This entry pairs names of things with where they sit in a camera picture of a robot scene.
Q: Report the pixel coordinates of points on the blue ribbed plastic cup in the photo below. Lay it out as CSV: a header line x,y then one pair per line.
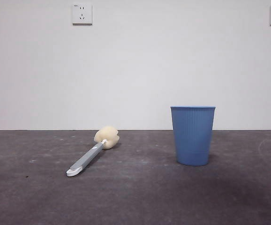
x,y
193,138

